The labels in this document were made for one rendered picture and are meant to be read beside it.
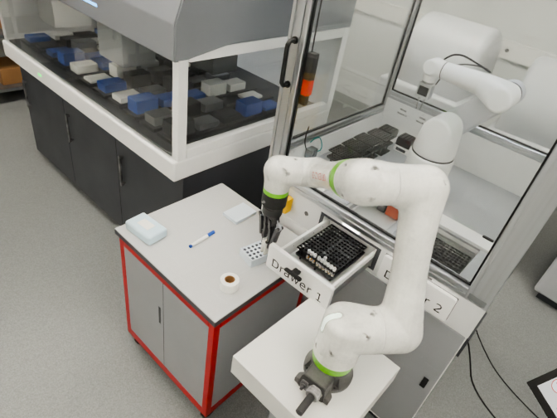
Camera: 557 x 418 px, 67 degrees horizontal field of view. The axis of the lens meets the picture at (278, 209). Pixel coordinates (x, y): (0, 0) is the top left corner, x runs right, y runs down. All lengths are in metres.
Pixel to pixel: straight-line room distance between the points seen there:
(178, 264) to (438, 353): 1.04
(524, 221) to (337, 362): 0.67
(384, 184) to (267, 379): 0.64
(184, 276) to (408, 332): 0.83
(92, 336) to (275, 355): 1.32
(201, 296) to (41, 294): 1.32
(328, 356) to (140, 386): 1.24
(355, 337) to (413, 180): 0.42
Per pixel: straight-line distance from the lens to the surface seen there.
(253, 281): 1.63
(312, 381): 1.25
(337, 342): 1.16
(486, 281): 1.54
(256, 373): 1.30
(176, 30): 1.75
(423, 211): 1.13
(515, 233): 1.43
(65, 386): 2.33
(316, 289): 1.49
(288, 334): 1.41
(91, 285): 2.69
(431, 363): 1.85
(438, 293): 1.62
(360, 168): 1.05
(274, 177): 1.42
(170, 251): 1.73
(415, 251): 1.16
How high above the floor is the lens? 1.94
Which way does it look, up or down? 36 degrees down
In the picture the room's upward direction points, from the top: 11 degrees clockwise
